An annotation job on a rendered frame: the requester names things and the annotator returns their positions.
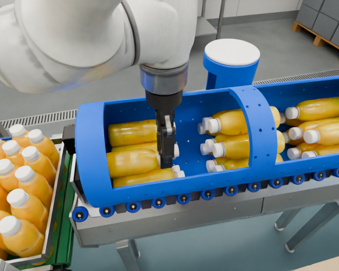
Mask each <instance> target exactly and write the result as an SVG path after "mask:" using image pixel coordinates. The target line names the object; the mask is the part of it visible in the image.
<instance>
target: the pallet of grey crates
mask: <svg viewBox="0 0 339 271"><path fill-rule="evenodd" d="M291 30H293V31H294V32H299V31H309V32H311V33H313V34H315V35H316V37H315V40H314V42H313V44H314V45H315V46H325V45H333V46H334V47H336V48H338V49H339V0H303V1H302V4H301V7H300V10H299V13H298V15H297V18H296V20H295V21H294V23H293V26H292V29H291Z"/></svg>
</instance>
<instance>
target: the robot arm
mask: <svg viewBox="0 0 339 271"><path fill-rule="evenodd" d="M196 23H197V0H15V3H13V4H9V5H6V6H4V7H2V8H0V80H1V81H2V82H3V83H4V84H6V85H7V86H8V87H12V88H15V89H16V90H18V91H20V92H27V93H35V94H42V93H52V92H60V91H64V90H68V89H72V88H76V87H79V86H82V85H85V84H88V83H92V82H95V81H98V80H101V79H103V78H105V77H108V76H111V75H113V74H115V73H117V72H119V71H120V70H123V69H125V68H128V67H131V66H135V65H139V69H140V80H141V84H142V86H143V87H144V89H145V97H146V101H147V103H148V105H149V106H150V107H152V108H154V110H155V114H156V125H157V132H158V133H157V151H158V152H159V155H160V168H161V169H165V168H172V158H174V143H175V132H176V128H175V127H174V117H175V112H174V109H175V108H176V107H177V106H179V105H180V104H181V102H182V93H183V88H184V87H185V86H186V84H187V75H188V65H189V54H190V50H191V48H192V45H193V43H194V38H195V32H196Z"/></svg>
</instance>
